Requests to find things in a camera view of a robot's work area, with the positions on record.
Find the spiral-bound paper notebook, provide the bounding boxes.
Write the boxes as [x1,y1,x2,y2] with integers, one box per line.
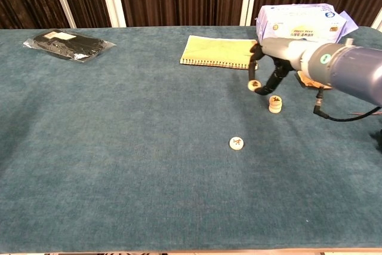
[179,35,259,71]

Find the brown spout pouch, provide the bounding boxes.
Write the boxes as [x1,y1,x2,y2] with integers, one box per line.
[295,69,332,90]

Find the white tissue pack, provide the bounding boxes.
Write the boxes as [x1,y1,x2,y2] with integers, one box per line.
[255,3,359,44]

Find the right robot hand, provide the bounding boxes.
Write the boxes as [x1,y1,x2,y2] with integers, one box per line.
[247,37,311,97]

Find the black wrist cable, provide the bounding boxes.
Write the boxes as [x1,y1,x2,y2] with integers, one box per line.
[312,86,382,122]

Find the blue felt table cover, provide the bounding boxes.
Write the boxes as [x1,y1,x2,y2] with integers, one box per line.
[0,25,382,253]

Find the black garment in clear bag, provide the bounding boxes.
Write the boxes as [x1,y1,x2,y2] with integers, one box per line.
[23,29,116,63]

